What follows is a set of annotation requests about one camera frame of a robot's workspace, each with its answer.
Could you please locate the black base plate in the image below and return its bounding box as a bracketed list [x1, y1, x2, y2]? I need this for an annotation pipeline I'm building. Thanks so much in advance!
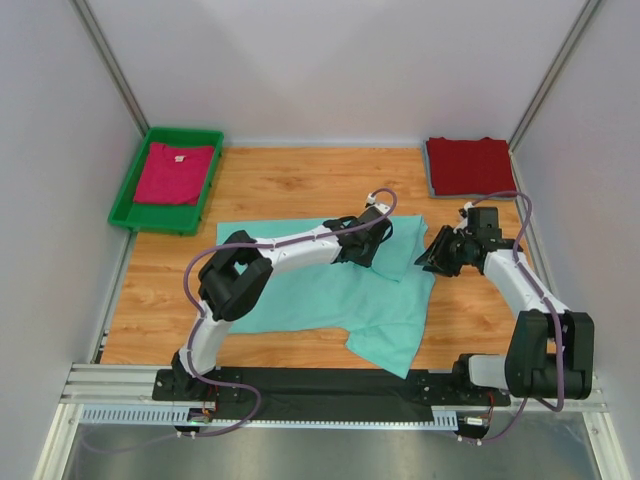
[152, 367, 511, 421]

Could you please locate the pink folded t shirt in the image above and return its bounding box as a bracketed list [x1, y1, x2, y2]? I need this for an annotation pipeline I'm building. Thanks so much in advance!
[133, 142, 215, 206]

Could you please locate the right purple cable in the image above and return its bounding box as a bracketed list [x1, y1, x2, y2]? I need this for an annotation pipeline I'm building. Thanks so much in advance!
[452, 190, 569, 446]

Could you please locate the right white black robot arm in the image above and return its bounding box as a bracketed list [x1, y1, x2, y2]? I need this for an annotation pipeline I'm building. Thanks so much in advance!
[415, 203, 595, 409]

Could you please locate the aluminium frame rail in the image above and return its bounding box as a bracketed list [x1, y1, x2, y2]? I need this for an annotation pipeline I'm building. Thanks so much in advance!
[61, 357, 593, 406]

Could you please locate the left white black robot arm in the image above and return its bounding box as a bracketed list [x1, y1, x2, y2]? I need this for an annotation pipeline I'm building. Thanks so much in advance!
[171, 200, 393, 401]

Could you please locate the teal t shirt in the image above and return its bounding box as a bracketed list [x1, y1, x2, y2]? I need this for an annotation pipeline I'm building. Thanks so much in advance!
[231, 215, 435, 378]

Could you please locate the green plastic tray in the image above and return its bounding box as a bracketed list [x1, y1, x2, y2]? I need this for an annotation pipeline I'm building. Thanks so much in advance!
[109, 127, 224, 236]

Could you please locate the slotted grey cable duct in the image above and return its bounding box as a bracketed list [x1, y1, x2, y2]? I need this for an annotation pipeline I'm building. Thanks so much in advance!
[78, 404, 458, 432]

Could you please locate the dark red folded t shirt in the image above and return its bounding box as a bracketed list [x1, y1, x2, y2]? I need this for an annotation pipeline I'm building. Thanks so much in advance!
[425, 136, 518, 198]

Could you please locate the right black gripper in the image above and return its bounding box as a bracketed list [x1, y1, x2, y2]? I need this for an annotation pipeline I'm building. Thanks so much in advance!
[413, 226, 472, 278]

